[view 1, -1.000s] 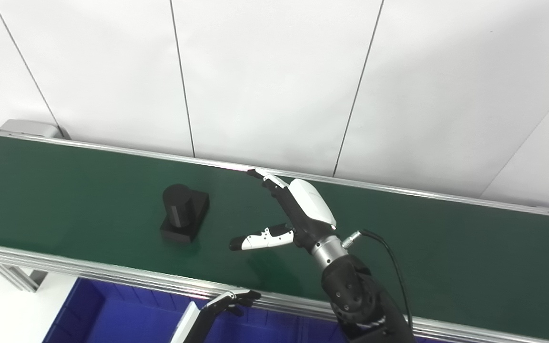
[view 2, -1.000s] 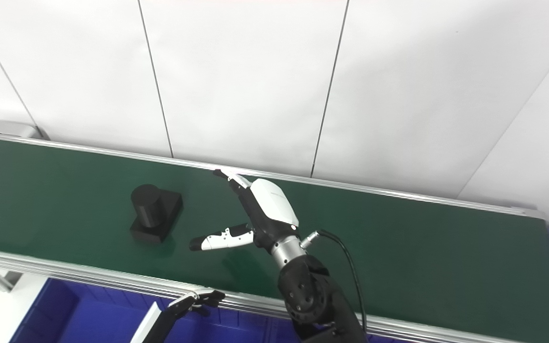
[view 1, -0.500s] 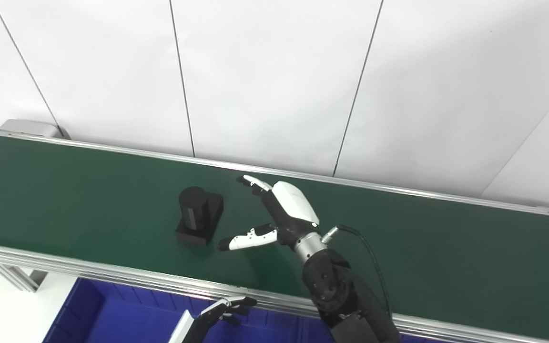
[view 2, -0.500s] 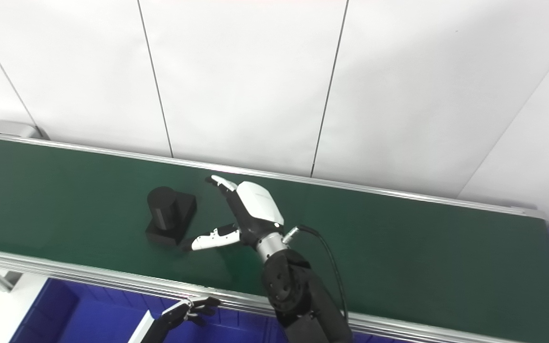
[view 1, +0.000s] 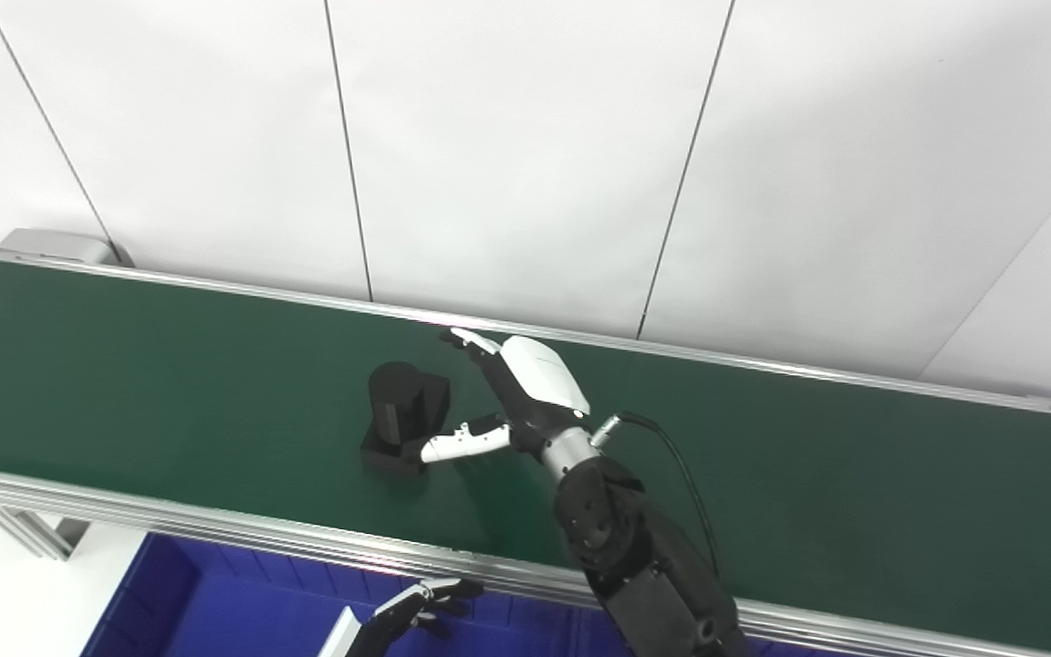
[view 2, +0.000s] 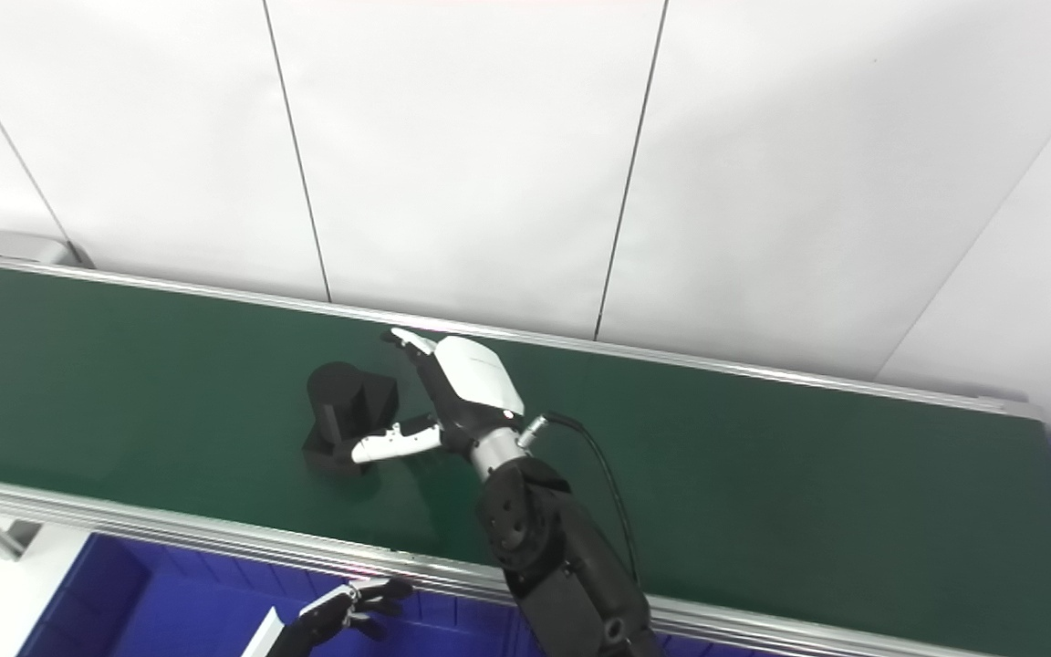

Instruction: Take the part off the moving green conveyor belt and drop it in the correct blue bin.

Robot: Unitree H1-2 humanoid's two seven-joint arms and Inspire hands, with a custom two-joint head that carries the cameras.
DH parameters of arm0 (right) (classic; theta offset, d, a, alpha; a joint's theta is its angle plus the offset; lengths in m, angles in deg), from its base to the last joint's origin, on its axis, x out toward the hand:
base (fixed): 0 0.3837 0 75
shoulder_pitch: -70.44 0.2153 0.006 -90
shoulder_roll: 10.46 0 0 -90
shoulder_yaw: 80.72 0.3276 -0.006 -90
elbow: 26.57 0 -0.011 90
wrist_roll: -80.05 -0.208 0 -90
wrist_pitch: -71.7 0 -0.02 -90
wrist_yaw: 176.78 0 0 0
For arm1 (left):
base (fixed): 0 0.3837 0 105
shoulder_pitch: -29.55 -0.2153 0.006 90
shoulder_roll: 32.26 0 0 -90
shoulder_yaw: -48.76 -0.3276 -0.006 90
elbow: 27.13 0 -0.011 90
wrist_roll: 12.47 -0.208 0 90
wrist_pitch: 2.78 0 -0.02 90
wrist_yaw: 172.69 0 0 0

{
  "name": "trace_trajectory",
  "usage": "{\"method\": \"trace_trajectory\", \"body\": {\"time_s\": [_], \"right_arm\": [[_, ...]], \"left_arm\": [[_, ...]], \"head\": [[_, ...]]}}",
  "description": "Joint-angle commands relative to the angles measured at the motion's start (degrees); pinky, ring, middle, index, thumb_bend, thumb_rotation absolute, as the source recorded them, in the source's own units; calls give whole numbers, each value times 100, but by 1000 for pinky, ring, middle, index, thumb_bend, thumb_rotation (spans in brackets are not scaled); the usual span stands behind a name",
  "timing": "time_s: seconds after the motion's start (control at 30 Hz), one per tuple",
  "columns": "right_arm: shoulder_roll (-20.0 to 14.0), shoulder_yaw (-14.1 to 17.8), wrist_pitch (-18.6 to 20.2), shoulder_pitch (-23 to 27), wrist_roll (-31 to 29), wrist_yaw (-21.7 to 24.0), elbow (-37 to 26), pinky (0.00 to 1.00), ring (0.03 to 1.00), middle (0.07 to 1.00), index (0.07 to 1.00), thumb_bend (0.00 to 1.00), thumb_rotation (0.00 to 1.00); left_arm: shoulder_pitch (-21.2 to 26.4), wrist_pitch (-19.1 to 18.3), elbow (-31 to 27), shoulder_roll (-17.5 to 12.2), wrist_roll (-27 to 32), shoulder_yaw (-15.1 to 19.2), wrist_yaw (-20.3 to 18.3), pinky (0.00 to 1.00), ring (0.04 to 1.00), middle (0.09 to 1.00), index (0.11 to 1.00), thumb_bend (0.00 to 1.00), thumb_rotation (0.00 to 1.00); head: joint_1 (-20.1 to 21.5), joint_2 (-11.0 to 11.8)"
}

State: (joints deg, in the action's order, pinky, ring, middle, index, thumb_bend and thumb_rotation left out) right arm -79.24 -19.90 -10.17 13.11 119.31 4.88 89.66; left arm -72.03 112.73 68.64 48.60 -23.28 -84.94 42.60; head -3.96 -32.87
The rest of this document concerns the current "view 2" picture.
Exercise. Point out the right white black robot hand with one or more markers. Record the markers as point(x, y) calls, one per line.
point(471, 383)

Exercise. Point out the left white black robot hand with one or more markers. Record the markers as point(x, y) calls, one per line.
point(325, 616)

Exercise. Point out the black cylinder block part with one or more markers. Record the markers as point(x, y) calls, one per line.
point(343, 401)

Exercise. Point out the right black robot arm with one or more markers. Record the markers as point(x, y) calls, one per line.
point(553, 547)

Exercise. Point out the blue plastic bin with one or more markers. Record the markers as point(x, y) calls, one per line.
point(170, 611)
point(699, 649)

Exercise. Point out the green conveyor belt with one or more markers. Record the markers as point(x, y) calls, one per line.
point(763, 474)

